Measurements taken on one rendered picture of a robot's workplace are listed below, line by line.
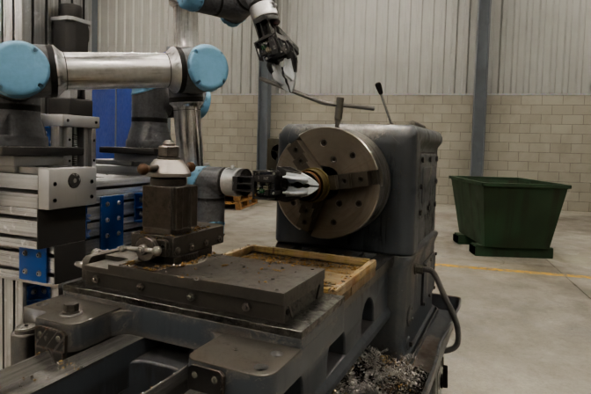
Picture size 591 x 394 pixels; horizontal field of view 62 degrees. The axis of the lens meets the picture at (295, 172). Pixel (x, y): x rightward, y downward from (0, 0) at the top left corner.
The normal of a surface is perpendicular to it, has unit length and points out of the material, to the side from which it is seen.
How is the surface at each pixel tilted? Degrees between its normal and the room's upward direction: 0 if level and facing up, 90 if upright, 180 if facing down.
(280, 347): 0
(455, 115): 90
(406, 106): 90
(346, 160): 90
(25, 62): 91
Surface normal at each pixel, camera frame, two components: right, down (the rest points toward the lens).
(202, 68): 0.64, 0.04
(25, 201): -0.39, 0.04
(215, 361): 0.03, -1.00
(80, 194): 0.92, 0.04
